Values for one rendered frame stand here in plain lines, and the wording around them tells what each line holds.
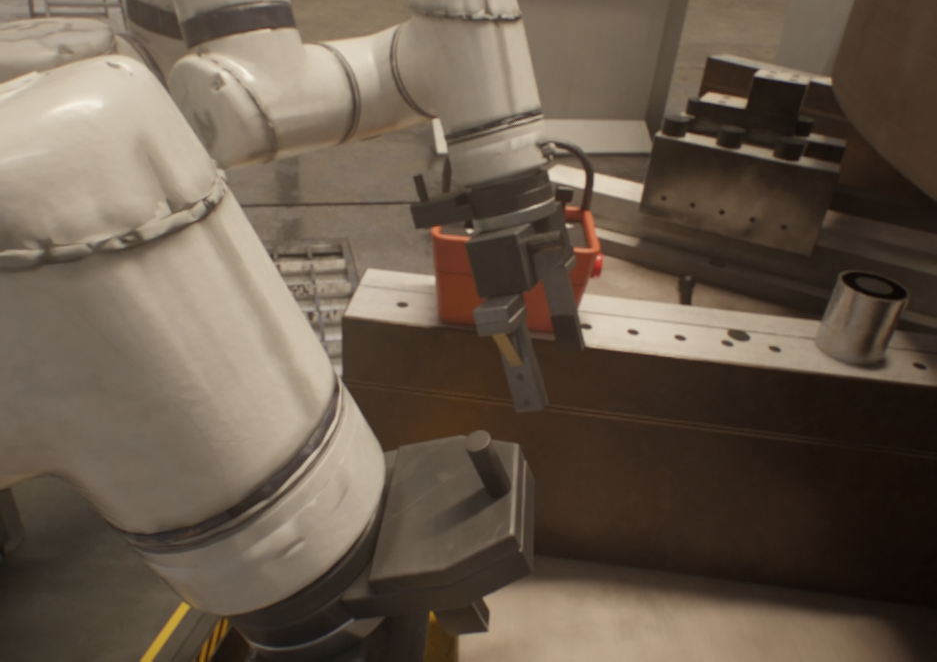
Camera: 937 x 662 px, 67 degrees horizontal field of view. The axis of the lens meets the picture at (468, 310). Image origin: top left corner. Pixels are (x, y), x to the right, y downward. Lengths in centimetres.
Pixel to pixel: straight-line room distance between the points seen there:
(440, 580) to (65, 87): 18
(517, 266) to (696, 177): 136
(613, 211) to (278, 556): 190
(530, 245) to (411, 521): 36
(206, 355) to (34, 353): 4
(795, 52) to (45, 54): 575
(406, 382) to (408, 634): 64
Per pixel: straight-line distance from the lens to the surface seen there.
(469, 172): 60
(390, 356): 92
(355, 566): 27
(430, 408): 95
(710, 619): 113
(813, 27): 610
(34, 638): 110
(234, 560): 24
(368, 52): 66
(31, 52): 81
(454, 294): 86
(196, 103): 59
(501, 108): 59
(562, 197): 88
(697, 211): 193
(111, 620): 108
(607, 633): 107
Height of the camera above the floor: 115
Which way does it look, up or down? 30 degrees down
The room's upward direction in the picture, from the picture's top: 5 degrees clockwise
